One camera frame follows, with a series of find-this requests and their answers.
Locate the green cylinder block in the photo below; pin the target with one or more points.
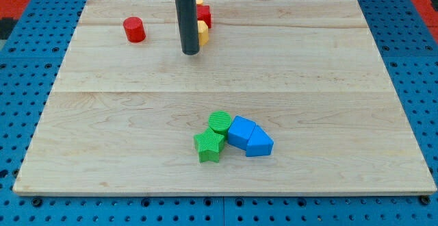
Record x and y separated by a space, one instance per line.
220 122

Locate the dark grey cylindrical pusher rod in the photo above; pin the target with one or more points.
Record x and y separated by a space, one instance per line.
188 27

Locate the yellow hexagon block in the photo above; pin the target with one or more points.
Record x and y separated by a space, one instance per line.
203 33

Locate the green star block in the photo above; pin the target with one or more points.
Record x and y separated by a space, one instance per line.
209 145

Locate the red cylinder block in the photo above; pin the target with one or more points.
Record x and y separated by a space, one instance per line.
134 29

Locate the light wooden board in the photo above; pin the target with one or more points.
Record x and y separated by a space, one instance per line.
121 116

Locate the blue triangular prism block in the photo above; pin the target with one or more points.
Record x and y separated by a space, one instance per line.
259 143

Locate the red square block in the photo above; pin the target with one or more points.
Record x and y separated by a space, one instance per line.
204 14

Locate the blue cube block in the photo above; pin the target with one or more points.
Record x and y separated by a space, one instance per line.
240 131

